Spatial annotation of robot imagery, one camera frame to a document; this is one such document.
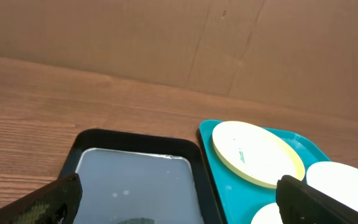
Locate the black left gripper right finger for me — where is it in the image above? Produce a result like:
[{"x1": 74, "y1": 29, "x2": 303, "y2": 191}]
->
[{"x1": 276, "y1": 175, "x2": 358, "y2": 224}]

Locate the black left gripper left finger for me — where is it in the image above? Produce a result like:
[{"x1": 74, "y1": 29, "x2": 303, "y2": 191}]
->
[{"x1": 0, "y1": 172, "x2": 83, "y2": 224}]

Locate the yellow plate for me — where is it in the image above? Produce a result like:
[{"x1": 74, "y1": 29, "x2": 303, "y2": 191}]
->
[
  {"x1": 250, "y1": 202, "x2": 283, "y2": 224},
  {"x1": 212, "y1": 121, "x2": 306, "y2": 189}
]

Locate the light blue plate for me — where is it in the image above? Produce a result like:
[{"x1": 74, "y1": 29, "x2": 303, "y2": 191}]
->
[{"x1": 306, "y1": 161, "x2": 358, "y2": 212}]

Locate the teal serving tray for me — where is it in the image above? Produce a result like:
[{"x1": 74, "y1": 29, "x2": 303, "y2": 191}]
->
[{"x1": 199, "y1": 119, "x2": 330, "y2": 224}]

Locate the black water basin tray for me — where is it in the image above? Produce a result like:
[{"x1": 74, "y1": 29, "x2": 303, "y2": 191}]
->
[{"x1": 60, "y1": 129, "x2": 224, "y2": 223}]

